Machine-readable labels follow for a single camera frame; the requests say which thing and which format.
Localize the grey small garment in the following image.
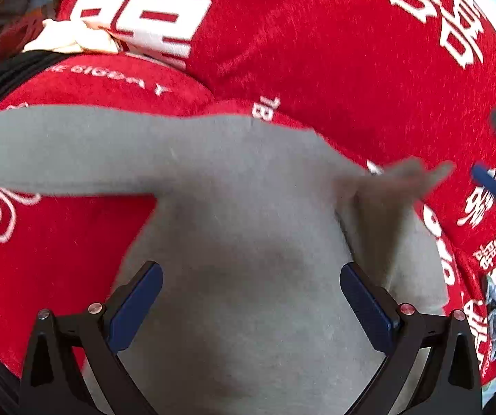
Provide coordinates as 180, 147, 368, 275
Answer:
0, 106, 448, 414

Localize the red printed bed blanket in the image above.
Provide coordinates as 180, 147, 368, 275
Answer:
0, 0, 496, 380

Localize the cream cloth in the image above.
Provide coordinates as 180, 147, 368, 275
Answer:
22, 19, 121, 54

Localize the black garment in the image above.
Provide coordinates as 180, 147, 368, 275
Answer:
0, 50, 68, 102

